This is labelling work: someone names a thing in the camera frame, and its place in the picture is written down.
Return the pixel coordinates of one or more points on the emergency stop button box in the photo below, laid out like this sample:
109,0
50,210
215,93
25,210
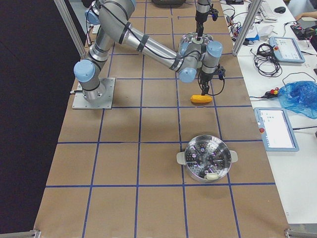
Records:
272,93

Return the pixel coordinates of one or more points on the teach pendant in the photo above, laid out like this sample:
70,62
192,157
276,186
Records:
275,129
286,50

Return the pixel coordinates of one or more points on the pale green electric pot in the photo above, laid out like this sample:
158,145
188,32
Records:
183,49

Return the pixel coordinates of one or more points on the black computer mouse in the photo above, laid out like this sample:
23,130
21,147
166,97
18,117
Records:
280,10

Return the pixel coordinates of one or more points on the lower teach pendant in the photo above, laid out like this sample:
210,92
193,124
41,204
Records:
275,129

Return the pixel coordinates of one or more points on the brown paper table cover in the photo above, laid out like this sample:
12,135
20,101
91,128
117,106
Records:
114,173

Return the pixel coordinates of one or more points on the yellow corn cob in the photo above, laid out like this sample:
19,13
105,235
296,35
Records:
200,99

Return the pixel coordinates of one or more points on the white keyboard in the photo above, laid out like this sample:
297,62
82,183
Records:
266,13

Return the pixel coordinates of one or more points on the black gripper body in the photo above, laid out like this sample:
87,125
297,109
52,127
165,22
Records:
205,77
200,17

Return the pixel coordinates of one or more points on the upper teach pendant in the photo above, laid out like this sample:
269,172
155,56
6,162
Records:
286,50

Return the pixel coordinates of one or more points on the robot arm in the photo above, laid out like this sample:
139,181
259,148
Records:
197,58
203,8

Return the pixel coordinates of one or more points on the blue plastic bag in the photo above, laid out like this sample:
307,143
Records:
300,97

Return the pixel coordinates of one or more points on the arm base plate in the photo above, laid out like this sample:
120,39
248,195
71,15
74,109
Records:
100,98

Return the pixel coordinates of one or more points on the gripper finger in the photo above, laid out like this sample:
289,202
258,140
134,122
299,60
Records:
199,30
205,89

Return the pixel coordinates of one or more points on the glass pot lid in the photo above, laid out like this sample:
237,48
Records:
192,37

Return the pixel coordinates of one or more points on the blue white box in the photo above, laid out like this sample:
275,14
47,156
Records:
252,33

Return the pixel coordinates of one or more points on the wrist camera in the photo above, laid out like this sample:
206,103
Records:
220,71

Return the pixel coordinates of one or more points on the aluminium frame post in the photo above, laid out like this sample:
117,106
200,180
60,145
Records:
248,22

